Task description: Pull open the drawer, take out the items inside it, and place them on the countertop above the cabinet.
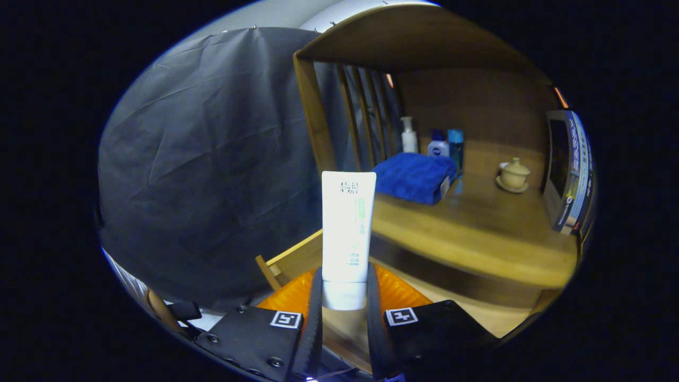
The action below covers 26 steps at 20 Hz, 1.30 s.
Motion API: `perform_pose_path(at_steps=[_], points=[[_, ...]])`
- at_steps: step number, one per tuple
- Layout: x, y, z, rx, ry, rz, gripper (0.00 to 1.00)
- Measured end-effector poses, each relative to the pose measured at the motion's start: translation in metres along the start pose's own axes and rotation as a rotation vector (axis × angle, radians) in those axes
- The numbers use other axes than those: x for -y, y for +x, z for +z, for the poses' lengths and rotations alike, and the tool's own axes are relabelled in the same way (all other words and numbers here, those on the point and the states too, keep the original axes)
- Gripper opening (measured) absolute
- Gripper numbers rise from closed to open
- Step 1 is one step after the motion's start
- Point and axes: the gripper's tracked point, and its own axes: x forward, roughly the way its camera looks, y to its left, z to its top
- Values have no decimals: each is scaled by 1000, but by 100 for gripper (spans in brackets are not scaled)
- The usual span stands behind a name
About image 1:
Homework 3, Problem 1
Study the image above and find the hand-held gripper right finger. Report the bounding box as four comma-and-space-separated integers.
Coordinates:
366, 263, 497, 382

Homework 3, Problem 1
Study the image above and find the beige lidded teacup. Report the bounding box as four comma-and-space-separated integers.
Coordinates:
495, 157, 532, 194

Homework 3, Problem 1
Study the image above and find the wooden cabinet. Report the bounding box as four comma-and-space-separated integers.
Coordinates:
293, 3, 597, 319

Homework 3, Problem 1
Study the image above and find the tall blue bottle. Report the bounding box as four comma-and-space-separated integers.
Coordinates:
447, 129, 465, 194

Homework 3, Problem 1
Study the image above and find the wooden countertop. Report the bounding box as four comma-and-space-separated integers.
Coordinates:
369, 141, 579, 290

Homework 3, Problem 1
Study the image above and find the white bottle with blue cap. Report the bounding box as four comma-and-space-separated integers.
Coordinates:
428, 129, 450, 158

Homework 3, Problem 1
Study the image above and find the white pump bottle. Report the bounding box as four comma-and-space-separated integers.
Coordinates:
401, 116, 419, 154

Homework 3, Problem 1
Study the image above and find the wooden drawer with black knob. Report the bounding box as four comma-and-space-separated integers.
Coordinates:
255, 228, 534, 375

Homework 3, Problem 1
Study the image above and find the white cosmetic tube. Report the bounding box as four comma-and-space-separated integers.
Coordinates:
321, 171, 377, 311

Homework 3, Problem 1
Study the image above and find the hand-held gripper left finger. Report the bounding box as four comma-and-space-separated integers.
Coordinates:
194, 267, 324, 382

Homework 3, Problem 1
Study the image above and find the blue folded towel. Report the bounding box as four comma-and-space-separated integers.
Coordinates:
373, 153, 458, 205

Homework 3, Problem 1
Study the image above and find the black backdrop cloth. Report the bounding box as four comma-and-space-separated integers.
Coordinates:
98, 27, 340, 314

